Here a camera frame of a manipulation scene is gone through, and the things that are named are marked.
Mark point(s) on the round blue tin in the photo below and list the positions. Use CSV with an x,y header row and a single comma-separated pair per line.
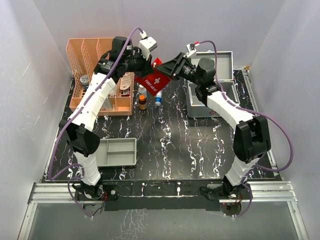
x,y
85,81

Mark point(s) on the grey metal medicine case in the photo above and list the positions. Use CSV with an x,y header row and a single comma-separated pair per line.
x,y
195,108

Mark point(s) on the grey plastic divided tray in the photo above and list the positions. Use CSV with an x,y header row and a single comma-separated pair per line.
x,y
117,152

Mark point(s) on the pink oval blister pack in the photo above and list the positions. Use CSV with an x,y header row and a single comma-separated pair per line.
x,y
125,81

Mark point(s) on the red first aid pouch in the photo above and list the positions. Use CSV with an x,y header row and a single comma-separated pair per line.
x,y
151,79

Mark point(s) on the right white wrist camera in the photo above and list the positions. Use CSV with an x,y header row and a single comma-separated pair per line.
x,y
191,49

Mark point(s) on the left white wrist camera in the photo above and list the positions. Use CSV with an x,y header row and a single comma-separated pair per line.
x,y
147,44

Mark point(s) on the orange plastic file organizer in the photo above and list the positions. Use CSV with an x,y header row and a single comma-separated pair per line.
x,y
83,55

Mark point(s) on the white medicine box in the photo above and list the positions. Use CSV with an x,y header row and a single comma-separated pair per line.
x,y
107,105

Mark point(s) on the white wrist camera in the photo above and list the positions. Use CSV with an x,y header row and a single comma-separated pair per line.
x,y
147,44
191,49

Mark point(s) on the white pill bottle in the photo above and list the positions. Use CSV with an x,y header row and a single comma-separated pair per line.
x,y
142,91

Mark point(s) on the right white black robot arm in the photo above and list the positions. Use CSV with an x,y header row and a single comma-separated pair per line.
x,y
251,132

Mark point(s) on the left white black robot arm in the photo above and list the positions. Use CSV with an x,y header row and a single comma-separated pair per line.
x,y
113,64

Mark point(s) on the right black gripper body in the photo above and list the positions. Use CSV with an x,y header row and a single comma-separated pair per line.
x,y
189,72

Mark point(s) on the aluminium frame rail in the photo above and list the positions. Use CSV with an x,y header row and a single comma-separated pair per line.
x,y
159,198

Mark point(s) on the brown syrup bottle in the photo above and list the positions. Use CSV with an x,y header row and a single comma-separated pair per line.
x,y
142,102

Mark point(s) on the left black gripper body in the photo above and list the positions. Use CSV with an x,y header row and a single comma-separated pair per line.
x,y
138,64

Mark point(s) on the small blue label bottle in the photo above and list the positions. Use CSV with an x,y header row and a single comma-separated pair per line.
x,y
158,99

